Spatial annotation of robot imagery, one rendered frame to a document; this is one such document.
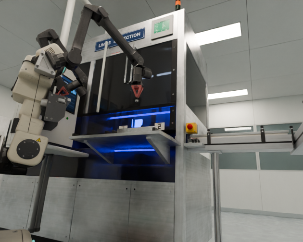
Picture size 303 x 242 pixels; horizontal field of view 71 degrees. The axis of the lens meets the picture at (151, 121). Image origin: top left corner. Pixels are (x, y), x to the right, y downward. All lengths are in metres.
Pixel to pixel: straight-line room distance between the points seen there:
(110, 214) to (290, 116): 5.39
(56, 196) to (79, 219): 0.35
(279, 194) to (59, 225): 5.02
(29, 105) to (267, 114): 5.78
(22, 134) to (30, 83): 0.30
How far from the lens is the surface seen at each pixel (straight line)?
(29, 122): 1.28
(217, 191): 1.62
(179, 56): 1.85
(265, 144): 1.59
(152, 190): 1.61
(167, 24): 2.09
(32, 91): 1.36
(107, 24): 1.50
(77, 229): 2.02
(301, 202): 6.12
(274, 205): 6.08
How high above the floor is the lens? 0.59
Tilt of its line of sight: 17 degrees up
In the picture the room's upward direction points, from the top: 3 degrees clockwise
